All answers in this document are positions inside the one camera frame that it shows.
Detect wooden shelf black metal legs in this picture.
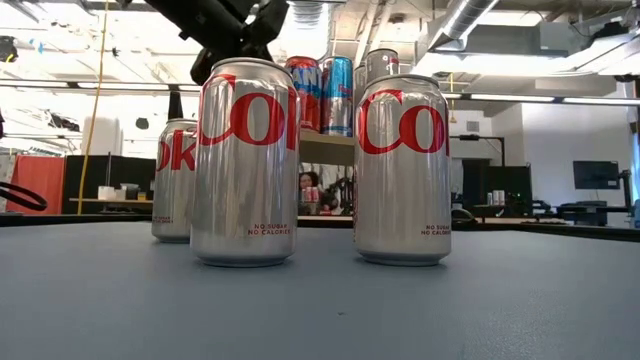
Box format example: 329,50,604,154
167,89,359,169

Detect blue-grey table mat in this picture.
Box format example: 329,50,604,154
0,222,640,360

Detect black cable loop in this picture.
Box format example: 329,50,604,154
0,180,49,212

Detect black monitor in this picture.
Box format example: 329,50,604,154
573,160,621,190

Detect large black screen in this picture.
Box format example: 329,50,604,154
482,165,534,217

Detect ceiling light bar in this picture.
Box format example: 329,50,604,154
442,92,640,107

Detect wooden workbench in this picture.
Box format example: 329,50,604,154
69,196,154,206

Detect silver ventilation duct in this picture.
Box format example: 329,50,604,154
427,0,501,51

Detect yellow cable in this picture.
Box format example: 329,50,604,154
76,0,110,216

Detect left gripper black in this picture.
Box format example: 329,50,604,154
189,0,292,86

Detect orange-red partition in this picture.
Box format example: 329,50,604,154
7,154,66,215

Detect red Fanta strawberry can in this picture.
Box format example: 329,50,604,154
284,55,324,134

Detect blue silver Red Bull can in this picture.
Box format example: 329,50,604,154
319,55,355,138

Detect silver Diet Coke can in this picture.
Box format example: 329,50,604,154
189,56,302,268
352,73,454,267
151,118,199,245

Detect person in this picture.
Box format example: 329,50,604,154
298,171,340,216

